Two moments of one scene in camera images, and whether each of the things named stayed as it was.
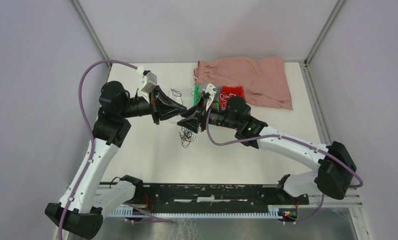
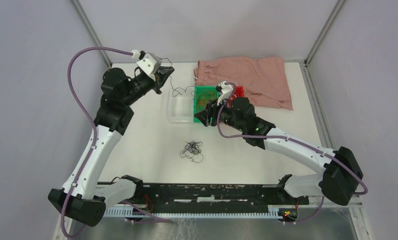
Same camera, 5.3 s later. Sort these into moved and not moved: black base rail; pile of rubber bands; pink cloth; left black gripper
Moved: pile of rubber bands; left black gripper
Not moved: pink cloth; black base rail
